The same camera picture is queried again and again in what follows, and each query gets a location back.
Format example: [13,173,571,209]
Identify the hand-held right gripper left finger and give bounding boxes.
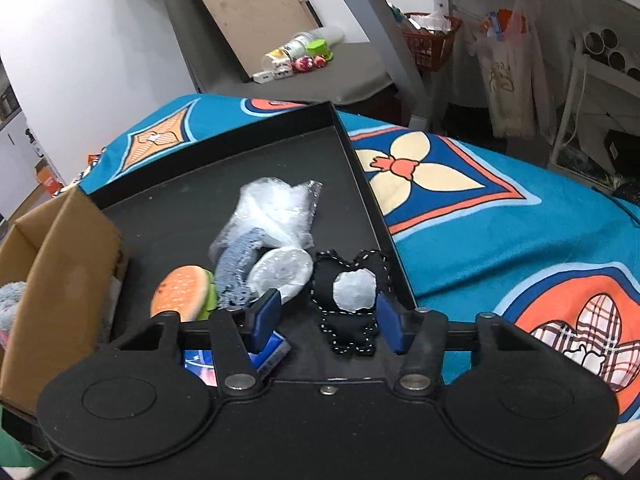
[100,290,282,394]

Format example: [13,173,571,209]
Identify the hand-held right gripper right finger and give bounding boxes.
[376,292,544,392]

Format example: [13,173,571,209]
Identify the round white pad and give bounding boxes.
[248,246,315,305]

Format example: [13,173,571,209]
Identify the grey-blue knitted sock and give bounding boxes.
[214,227,268,311]

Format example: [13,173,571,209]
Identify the black plush toy white patch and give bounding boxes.
[311,249,390,357]

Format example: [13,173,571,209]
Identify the burger plush toy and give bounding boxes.
[150,265,218,322]

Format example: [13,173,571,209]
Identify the clear plastic bag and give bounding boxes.
[207,178,323,263]

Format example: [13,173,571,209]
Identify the black shallow tray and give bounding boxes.
[86,101,419,380]

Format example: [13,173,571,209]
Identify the brown cardboard box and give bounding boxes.
[0,186,130,413]

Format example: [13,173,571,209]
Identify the grey fluffy plush toy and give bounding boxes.
[0,281,27,348]

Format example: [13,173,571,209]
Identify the blue printed packet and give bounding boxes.
[182,337,292,378]

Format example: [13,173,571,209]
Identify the printed teal blanket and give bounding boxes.
[77,92,640,480]

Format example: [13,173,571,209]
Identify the orange carton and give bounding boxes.
[36,169,65,196]

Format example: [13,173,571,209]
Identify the grey padded bench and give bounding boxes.
[155,0,396,108]

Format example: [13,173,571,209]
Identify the hanging translucent plastic bag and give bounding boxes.
[467,0,556,141]

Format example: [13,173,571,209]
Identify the green plastic toy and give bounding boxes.
[306,37,335,60]

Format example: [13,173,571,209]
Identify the green cloth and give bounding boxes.
[0,405,51,471]

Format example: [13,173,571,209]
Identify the orange plastic basket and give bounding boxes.
[402,11,463,72]

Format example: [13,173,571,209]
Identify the white metal rack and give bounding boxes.
[547,52,640,176]

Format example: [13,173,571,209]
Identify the black box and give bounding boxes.
[604,130,640,176]

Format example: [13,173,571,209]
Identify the grey metal table leg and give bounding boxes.
[320,0,436,133]

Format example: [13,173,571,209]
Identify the white plastic pipes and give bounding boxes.
[580,29,640,81]

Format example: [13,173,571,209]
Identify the brown board with black frame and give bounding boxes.
[176,0,323,83]

